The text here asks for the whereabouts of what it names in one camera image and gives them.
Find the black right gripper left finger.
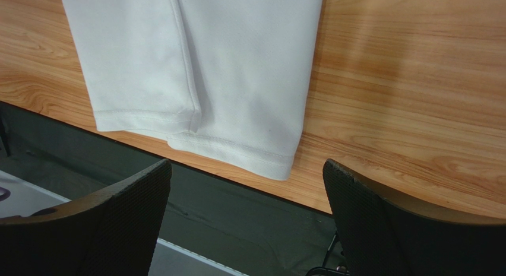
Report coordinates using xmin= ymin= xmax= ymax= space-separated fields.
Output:
xmin=1 ymin=159 xmax=172 ymax=275

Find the white t shirt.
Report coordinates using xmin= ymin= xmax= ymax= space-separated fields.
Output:
xmin=62 ymin=0 xmax=322 ymax=180

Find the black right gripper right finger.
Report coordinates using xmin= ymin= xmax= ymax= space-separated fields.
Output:
xmin=322 ymin=159 xmax=505 ymax=275

